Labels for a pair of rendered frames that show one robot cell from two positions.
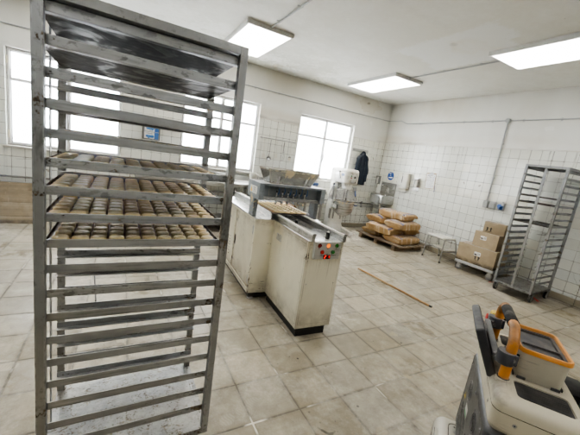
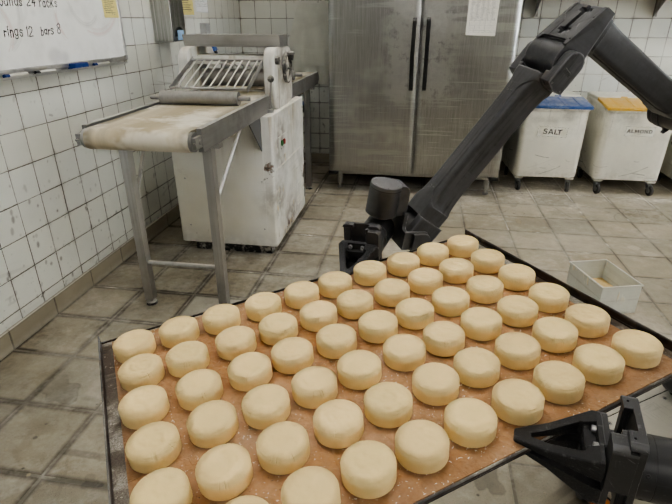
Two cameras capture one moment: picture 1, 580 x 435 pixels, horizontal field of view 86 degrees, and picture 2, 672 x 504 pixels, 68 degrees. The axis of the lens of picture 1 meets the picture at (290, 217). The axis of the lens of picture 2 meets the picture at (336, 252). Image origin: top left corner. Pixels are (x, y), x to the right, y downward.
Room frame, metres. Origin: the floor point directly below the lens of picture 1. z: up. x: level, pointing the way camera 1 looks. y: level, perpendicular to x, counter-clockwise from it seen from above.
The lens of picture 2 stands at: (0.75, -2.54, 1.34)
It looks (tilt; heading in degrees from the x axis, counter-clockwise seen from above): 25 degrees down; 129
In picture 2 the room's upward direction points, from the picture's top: straight up
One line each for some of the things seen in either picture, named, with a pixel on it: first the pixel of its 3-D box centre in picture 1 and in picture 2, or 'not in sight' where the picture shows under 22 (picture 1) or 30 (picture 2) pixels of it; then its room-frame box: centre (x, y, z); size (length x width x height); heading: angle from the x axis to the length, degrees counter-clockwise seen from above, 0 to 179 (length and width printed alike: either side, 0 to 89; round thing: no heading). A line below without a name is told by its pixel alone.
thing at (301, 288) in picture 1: (299, 270); not in sight; (2.70, -0.16, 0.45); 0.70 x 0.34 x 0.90; 27
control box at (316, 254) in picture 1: (326, 249); not in sight; (2.38, -0.33, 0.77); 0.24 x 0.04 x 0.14; 117
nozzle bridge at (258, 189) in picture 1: (285, 200); not in sight; (3.15, 0.07, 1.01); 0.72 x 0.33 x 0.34; 117
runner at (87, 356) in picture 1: (136, 347); not in sight; (1.13, 0.54, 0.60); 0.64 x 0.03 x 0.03; 120
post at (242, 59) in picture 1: (221, 261); not in sight; (1.25, 0.26, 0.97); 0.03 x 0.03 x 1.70; 30
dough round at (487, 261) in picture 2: not in sight; (487, 261); (0.50, -1.85, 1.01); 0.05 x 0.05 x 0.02
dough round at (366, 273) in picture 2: not in sight; (370, 273); (0.37, -1.97, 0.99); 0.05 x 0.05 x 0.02
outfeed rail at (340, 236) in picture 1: (291, 211); not in sight; (3.32, -0.01, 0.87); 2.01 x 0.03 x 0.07; 27
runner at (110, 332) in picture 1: (137, 327); not in sight; (1.13, 0.54, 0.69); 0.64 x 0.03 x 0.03; 120
